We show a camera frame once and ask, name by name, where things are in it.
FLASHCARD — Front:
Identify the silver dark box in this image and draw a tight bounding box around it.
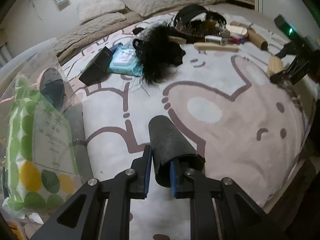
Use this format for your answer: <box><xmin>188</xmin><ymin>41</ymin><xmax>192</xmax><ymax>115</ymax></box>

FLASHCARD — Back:
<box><xmin>204</xmin><ymin>35</ymin><xmax>233</xmax><ymax>45</ymax></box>

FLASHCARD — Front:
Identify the folded beige blanket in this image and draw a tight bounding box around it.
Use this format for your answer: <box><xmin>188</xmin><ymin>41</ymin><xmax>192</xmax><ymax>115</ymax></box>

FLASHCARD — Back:
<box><xmin>53</xmin><ymin>11</ymin><xmax>141</xmax><ymax>61</ymax></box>

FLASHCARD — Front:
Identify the brown cardboard tube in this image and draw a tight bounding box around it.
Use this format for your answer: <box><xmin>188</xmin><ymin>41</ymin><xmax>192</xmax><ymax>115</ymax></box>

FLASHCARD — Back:
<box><xmin>248</xmin><ymin>30</ymin><xmax>268</xmax><ymax>51</ymax></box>

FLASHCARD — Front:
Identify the flat wooden oval board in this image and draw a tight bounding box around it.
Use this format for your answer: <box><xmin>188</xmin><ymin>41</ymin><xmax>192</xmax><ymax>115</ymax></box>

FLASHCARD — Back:
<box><xmin>194</xmin><ymin>42</ymin><xmax>239</xmax><ymax>52</ymax></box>

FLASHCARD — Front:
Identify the teal wet wipes pack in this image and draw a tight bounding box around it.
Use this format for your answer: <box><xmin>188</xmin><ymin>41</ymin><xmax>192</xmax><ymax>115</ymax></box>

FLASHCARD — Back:
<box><xmin>107</xmin><ymin>46</ymin><xmax>142</xmax><ymax>77</ymax></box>

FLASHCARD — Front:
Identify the black feather accessory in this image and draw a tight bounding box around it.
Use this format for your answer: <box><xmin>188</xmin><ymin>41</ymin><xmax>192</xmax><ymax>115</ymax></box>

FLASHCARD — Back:
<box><xmin>132</xmin><ymin>22</ymin><xmax>186</xmax><ymax>86</ymax></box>

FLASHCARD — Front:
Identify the red blue carton box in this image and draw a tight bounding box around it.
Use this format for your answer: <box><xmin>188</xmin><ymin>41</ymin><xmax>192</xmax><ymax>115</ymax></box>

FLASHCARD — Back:
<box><xmin>231</xmin><ymin>35</ymin><xmax>246</xmax><ymax>44</ymax></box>

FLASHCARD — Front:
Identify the left beige pillow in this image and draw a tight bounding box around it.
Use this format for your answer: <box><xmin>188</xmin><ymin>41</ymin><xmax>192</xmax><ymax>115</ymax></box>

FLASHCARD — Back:
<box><xmin>77</xmin><ymin>0</ymin><xmax>125</xmax><ymax>24</ymax></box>

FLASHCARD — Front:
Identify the green dotted wipes pack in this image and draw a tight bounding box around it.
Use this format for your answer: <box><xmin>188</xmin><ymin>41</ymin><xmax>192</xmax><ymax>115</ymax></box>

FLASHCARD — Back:
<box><xmin>2</xmin><ymin>77</ymin><xmax>81</xmax><ymax>212</ymax></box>

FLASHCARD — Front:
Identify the pink bunny phone stand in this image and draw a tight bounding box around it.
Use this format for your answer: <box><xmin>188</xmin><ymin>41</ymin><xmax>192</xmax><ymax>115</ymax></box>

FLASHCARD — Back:
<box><xmin>1</xmin><ymin>68</ymin><xmax>66</xmax><ymax>114</ymax></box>

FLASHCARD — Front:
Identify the black foam tube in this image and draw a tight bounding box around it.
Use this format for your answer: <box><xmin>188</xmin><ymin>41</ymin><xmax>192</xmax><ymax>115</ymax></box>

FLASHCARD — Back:
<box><xmin>149</xmin><ymin>115</ymin><xmax>205</xmax><ymax>187</ymax></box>

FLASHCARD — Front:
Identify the clear plastic storage bin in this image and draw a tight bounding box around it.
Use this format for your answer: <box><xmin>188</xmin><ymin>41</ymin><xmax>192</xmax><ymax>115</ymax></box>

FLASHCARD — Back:
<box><xmin>1</xmin><ymin>40</ymin><xmax>92</xmax><ymax>239</ymax></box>

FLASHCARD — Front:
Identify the black small box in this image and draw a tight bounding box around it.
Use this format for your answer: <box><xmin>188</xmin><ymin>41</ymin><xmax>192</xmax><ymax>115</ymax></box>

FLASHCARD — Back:
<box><xmin>79</xmin><ymin>47</ymin><xmax>113</xmax><ymax>86</ymax></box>

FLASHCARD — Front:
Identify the black cap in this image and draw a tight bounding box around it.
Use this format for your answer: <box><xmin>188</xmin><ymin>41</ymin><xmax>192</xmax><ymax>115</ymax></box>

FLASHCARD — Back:
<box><xmin>174</xmin><ymin>4</ymin><xmax>227</xmax><ymax>27</ymax></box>

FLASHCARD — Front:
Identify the thick wooden oval block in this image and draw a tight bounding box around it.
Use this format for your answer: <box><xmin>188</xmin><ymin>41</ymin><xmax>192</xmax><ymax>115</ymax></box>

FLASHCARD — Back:
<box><xmin>267</xmin><ymin>55</ymin><xmax>284</xmax><ymax>77</ymax></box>

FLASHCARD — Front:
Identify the bunny print bed sheet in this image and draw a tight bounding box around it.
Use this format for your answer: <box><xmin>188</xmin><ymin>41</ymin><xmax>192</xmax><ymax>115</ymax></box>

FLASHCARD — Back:
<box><xmin>60</xmin><ymin>11</ymin><xmax>316</xmax><ymax>240</ymax></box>

